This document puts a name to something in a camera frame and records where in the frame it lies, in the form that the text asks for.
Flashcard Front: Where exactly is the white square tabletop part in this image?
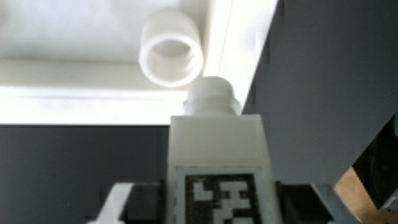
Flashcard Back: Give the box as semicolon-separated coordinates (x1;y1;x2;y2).
0;0;279;125

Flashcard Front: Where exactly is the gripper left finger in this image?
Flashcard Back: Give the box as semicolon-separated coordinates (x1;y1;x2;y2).
88;182;164;224

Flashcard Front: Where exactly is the white leg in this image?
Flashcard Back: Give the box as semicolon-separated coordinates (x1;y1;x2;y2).
166;76;283;224

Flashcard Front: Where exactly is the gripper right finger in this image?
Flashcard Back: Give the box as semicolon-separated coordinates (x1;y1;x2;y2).
276;182;356;224

